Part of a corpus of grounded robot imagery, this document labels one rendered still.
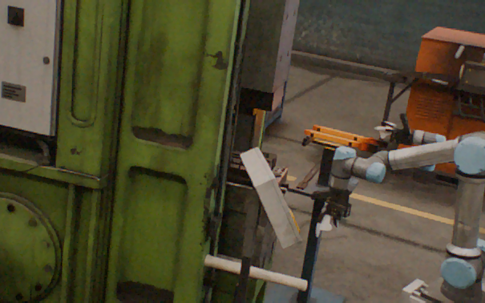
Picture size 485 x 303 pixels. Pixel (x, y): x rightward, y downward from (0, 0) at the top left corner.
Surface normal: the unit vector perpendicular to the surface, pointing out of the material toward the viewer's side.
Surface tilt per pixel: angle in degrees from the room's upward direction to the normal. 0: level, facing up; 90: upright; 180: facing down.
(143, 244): 90
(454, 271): 98
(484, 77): 90
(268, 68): 90
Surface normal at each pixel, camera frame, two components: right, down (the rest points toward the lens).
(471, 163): -0.49, 0.08
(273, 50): -0.27, 0.27
